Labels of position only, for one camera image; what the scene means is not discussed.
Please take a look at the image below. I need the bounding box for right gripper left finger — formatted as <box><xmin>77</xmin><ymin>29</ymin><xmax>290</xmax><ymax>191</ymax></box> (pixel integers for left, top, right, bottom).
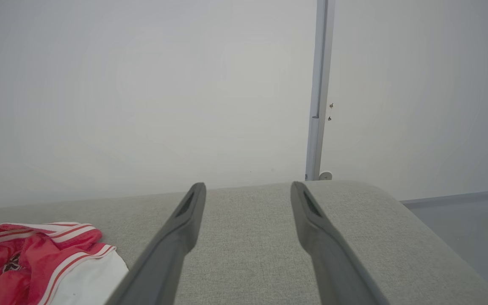
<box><xmin>105</xmin><ymin>183</ymin><xmax>207</xmax><ymax>305</ymax></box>

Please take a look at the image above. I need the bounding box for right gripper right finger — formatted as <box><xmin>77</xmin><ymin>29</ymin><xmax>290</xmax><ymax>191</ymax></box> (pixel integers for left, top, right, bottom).
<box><xmin>291</xmin><ymin>181</ymin><xmax>391</xmax><ymax>305</ymax></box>

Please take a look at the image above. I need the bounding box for red and white jersey shirt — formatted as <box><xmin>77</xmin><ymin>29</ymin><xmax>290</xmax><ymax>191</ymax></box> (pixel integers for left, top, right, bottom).
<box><xmin>0</xmin><ymin>222</ymin><xmax>129</xmax><ymax>305</ymax></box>

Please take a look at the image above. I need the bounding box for grey metal post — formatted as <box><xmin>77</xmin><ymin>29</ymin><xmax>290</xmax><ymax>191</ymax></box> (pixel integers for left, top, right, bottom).
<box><xmin>305</xmin><ymin>0</ymin><xmax>336</xmax><ymax>181</ymax></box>

